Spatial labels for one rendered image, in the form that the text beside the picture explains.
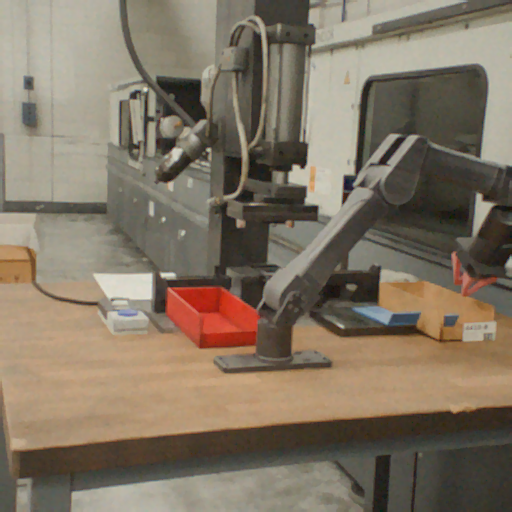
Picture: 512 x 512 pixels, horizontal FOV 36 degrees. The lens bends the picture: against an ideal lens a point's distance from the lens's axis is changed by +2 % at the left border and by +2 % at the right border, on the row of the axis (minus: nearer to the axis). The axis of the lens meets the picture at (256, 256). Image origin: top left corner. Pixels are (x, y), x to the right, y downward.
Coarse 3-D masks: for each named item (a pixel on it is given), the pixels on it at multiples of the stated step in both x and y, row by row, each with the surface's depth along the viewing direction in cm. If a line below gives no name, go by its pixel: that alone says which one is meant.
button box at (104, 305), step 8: (40, 288) 183; (56, 296) 176; (80, 304) 172; (88, 304) 171; (96, 304) 171; (104, 304) 161; (112, 304) 160; (128, 304) 161; (104, 312) 158; (104, 320) 158
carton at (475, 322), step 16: (384, 288) 177; (400, 288) 180; (416, 288) 182; (432, 288) 179; (384, 304) 177; (400, 304) 170; (416, 304) 164; (432, 304) 159; (448, 304) 174; (464, 304) 168; (480, 304) 163; (432, 320) 159; (464, 320) 168; (480, 320) 163; (432, 336) 159; (448, 336) 157; (464, 336) 159; (480, 336) 160
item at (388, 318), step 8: (360, 312) 169; (368, 312) 168; (384, 312) 169; (392, 312) 170; (408, 312) 159; (416, 312) 160; (376, 320) 163; (384, 320) 162; (392, 320) 159; (400, 320) 160; (408, 320) 161; (416, 320) 162
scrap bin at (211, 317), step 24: (168, 288) 165; (192, 288) 166; (216, 288) 168; (168, 312) 164; (192, 312) 147; (216, 312) 169; (240, 312) 156; (192, 336) 147; (216, 336) 144; (240, 336) 145
